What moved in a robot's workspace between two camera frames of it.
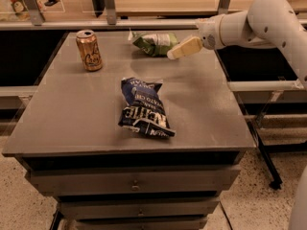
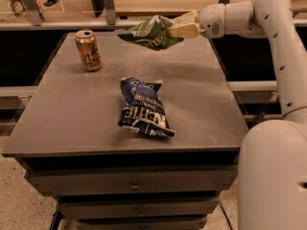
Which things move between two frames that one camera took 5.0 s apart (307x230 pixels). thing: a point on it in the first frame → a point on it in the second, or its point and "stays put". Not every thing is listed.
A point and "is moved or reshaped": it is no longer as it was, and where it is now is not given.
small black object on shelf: x=51 y=1 stays put
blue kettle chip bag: x=144 y=110 stays put
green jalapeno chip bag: x=155 y=44 is moved or reshaped
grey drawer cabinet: x=109 y=177 stays put
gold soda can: x=90 y=55 stays put
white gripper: x=208 y=33 → x=211 y=23
